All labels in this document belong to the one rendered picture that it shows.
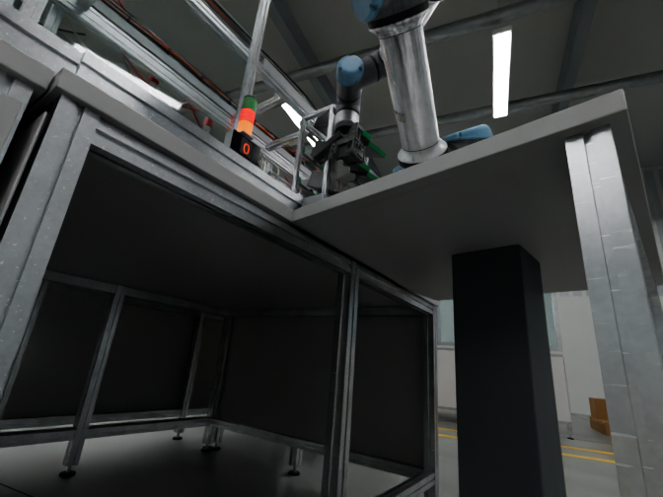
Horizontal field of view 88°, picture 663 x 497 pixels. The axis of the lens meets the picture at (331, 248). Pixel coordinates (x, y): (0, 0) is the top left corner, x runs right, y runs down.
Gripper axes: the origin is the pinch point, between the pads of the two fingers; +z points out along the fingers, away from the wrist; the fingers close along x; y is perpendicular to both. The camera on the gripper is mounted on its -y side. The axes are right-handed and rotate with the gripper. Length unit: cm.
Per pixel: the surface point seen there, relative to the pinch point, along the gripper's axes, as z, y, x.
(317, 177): -29, -33, 32
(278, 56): -456, -319, 244
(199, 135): 9.0, -3.5, -42.9
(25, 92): 22, 2, -68
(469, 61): -456, -38, 412
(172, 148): 20, 5, -51
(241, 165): 9.5, -3.5, -31.9
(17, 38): 11, -5, -70
